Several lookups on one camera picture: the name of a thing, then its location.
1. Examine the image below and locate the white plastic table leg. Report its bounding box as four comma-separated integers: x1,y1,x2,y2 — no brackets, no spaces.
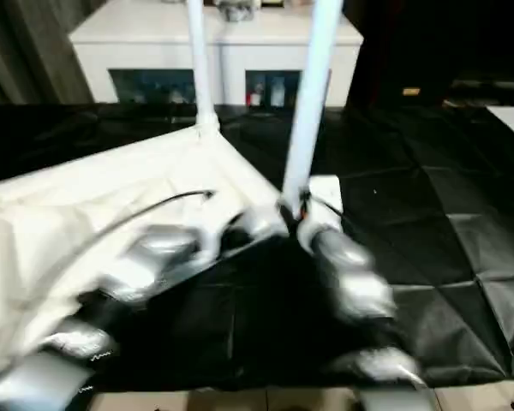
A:
185,0,220,130
279,0,344,217

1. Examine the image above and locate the white plastic table top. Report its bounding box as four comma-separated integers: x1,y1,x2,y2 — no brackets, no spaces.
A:
0,121,293,378

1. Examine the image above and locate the black mat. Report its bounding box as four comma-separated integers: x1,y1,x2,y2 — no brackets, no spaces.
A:
0,102,514,394

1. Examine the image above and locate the white cabinet with glass doors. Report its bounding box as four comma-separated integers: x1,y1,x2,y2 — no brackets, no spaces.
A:
67,0,365,107

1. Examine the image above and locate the grey curtain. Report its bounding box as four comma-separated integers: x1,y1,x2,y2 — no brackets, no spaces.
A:
0,0,96,104

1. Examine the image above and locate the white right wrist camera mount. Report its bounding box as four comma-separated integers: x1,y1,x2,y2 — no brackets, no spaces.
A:
297,174,344,246

